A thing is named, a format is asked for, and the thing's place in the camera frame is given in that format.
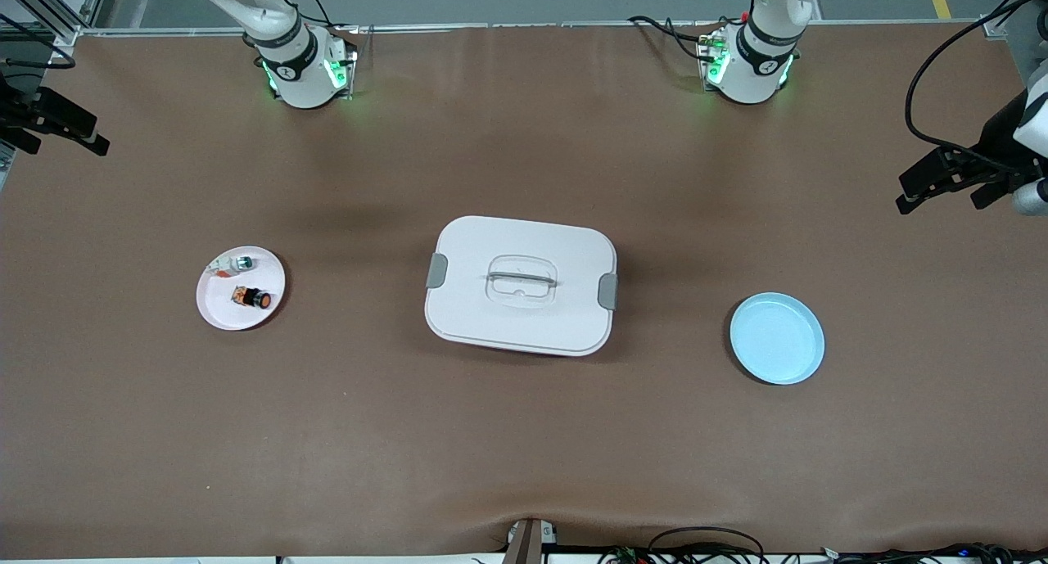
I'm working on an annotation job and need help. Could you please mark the white grey circuit breaker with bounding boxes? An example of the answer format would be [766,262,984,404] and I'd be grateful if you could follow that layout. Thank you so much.
[207,254,256,280]

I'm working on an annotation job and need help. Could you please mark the light blue round plate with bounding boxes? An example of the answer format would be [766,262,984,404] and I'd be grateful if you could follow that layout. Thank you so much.
[729,292,826,386]

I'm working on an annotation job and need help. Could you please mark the pink round plate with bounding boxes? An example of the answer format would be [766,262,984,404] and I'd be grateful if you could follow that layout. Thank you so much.
[196,246,287,332]

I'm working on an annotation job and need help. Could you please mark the white lidded storage box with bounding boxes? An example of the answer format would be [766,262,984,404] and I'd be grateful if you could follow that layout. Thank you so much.
[423,215,619,358]

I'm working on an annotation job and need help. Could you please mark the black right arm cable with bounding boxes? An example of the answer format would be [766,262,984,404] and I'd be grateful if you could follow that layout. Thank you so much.
[0,11,76,70]

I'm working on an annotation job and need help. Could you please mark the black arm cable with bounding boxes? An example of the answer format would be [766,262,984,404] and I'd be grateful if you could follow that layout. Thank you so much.
[0,11,76,70]
[905,0,1048,172]

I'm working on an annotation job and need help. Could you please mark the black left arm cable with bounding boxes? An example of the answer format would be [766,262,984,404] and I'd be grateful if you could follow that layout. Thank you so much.
[905,0,1048,172]

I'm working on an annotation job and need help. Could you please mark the aluminium frame profile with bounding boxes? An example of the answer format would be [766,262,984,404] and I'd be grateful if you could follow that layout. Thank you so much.
[0,0,111,45]

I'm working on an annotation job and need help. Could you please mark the black left base cable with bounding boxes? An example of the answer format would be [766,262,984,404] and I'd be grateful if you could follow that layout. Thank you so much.
[627,16,721,64]

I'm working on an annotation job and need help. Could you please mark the black cable bundle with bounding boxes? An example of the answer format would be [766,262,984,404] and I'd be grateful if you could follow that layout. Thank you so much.
[819,544,1048,564]

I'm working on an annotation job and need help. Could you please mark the black looped cable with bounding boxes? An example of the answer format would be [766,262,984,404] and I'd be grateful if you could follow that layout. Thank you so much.
[647,526,766,564]

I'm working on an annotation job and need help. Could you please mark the metal table edge bracket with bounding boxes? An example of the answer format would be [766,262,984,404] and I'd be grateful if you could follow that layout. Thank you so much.
[504,519,558,564]

